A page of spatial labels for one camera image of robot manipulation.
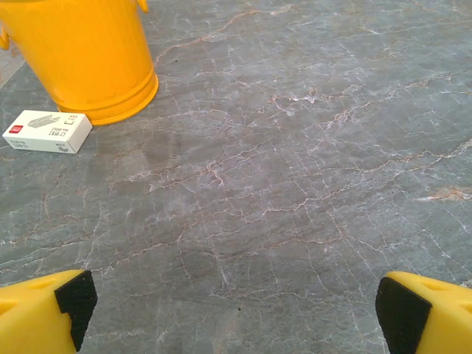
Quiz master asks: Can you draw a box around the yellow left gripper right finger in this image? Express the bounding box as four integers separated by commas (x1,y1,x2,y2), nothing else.
375,271,472,354

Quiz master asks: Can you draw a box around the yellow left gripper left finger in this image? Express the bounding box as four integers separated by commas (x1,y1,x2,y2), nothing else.
0,269,98,354

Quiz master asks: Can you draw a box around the white staple box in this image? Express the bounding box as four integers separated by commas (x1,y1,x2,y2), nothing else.
1,109,94,155

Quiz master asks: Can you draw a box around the yellow metal pen bucket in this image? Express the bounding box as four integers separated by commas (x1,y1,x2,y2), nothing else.
0,0,160,127

